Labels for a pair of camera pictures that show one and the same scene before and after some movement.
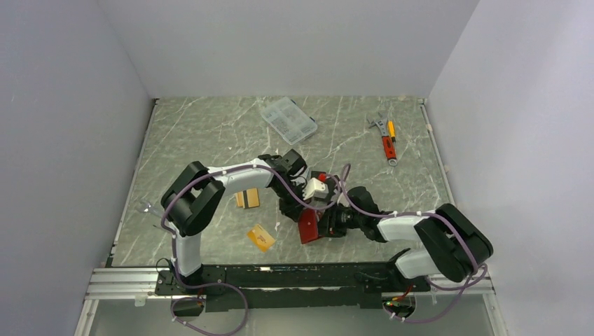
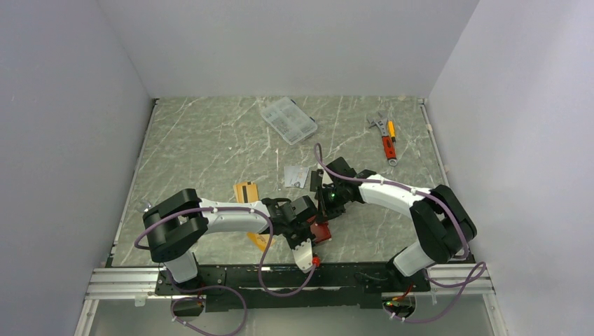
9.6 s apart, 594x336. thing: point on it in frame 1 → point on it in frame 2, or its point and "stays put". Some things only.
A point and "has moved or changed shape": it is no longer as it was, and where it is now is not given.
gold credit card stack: (247, 199) stays put
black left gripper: (291, 210) → (308, 234)
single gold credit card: (259, 236) stays put
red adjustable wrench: (389, 146) stays put
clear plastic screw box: (289, 120) stays put
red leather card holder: (308, 225) has moved or changed shape
